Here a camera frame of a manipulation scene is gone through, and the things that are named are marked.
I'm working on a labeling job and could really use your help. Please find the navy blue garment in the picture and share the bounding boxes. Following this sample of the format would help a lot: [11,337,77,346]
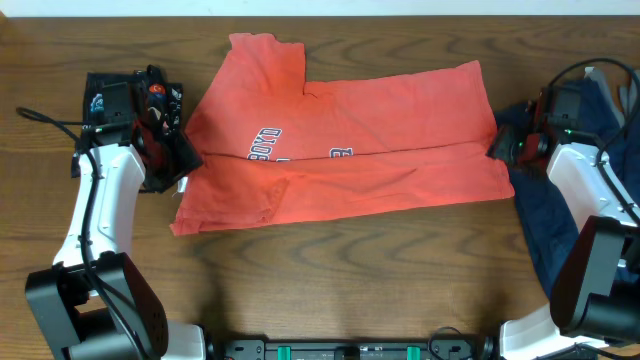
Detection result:
[509,79,639,296]

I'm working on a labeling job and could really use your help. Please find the orange soccer t-shirt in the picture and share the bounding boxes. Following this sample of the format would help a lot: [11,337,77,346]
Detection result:
[171,33,514,236]

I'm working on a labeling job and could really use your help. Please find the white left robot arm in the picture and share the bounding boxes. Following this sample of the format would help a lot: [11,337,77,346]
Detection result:
[25,125,207,360]

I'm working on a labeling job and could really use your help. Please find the black folded printed shirt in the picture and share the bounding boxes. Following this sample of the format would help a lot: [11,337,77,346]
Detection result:
[82,65,182,130]

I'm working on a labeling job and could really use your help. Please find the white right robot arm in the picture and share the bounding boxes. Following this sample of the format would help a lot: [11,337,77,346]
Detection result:
[488,125,639,359]

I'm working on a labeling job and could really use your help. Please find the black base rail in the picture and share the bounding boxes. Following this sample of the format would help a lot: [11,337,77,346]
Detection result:
[205,328,499,360]

